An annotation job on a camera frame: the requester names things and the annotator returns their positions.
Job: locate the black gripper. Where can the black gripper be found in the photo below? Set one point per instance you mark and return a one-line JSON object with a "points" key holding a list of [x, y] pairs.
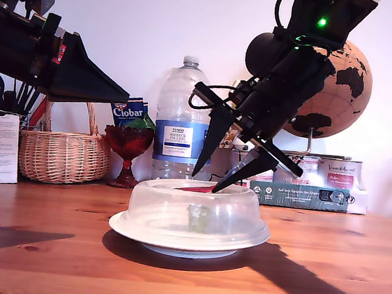
{"points": [[274, 106], [14, 43]]}

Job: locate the green coffee capsule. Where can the green coffee capsule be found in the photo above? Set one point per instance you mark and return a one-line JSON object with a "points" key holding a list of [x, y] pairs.
{"points": [[197, 221]]}

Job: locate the clear plastic dome pink tab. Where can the clear plastic dome pink tab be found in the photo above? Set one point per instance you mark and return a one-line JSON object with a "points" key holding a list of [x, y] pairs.
{"points": [[162, 203]]}

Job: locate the white ceramic plate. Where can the white ceramic plate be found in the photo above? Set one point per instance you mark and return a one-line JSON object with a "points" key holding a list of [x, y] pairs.
{"points": [[137, 234]]}

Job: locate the metal tin pale pink label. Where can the metal tin pale pink label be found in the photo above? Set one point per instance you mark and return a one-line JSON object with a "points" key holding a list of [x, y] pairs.
{"points": [[233, 158]]}

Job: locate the red stick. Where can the red stick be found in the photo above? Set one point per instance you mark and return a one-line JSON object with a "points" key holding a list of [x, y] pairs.
{"points": [[39, 114]]}

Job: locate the blue Ciobar box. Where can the blue Ciobar box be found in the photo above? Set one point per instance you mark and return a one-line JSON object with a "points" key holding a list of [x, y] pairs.
{"points": [[145, 108], [127, 113]]}

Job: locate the green foil packet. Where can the green foil packet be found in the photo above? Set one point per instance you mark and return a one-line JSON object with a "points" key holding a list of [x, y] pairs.
{"points": [[144, 124]]}

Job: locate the red glass goblet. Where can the red glass goblet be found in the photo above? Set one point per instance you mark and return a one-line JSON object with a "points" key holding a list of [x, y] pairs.
{"points": [[128, 143]]}

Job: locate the teal and white game box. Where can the teal and white game box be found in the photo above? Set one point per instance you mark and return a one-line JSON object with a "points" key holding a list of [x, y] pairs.
{"points": [[296, 197]]}

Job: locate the large clear water bottle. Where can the large clear water bottle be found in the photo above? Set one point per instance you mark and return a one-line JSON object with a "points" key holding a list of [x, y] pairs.
{"points": [[182, 93]]}

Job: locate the metal tin black scrawl label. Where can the metal tin black scrawl label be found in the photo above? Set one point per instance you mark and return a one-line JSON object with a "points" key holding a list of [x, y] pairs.
{"points": [[307, 176]]}

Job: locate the white printed carton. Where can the white printed carton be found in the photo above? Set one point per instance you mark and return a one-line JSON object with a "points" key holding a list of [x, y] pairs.
{"points": [[4, 151]]}

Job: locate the metal tin script lettering label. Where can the metal tin script lettering label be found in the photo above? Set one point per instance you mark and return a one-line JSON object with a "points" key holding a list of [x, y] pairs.
{"points": [[338, 176]]}

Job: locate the cork globe on metal stand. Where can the cork globe on metal stand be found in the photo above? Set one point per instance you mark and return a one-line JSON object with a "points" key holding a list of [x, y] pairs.
{"points": [[344, 99]]}

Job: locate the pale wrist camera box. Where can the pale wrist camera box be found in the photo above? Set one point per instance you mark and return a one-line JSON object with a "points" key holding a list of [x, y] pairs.
{"points": [[241, 95]]}

